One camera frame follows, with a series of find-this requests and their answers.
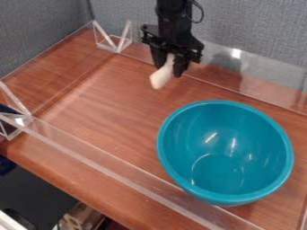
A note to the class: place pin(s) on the clear acrylic corner bracket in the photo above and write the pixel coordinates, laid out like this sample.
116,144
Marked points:
112,42

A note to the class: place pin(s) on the light wooden object below table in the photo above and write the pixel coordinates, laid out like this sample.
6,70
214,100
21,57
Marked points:
81,218

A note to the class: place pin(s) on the clear acrylic bracket left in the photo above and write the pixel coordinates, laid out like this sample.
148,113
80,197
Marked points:
15,116

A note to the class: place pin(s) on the plush mushroom with brown cap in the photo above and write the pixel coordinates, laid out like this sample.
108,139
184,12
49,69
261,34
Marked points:
161,77

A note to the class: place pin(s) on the blue plastic bowl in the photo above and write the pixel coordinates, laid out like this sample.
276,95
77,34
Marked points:
226,152

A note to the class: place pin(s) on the clear acrylic barrier front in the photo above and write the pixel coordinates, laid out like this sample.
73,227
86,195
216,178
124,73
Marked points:
132,195

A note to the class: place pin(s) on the clear acrylic barrier back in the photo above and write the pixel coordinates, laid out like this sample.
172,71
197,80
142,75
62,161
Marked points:
260,77

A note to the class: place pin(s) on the clear acrylic barrier left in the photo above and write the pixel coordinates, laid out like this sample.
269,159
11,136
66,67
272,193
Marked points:
61,64

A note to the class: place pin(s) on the clear acrylic barrier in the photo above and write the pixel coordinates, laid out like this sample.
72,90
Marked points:
61,64
260,77
132,195

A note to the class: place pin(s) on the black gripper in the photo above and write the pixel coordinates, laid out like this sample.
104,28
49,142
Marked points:
170,36

